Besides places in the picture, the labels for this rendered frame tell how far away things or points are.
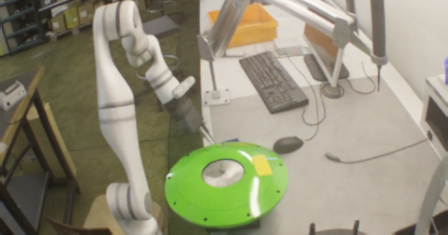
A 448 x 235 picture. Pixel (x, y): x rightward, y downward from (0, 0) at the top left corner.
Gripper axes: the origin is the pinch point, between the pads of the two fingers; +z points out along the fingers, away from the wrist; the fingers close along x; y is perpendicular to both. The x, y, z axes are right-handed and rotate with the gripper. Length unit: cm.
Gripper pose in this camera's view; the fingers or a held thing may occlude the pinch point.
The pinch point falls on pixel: (212, 142)
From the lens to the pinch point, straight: 120.9
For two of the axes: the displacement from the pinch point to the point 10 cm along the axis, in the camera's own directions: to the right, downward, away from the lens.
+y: -7.4, 2.6, 6.3
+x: -4.2, 5.5, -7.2
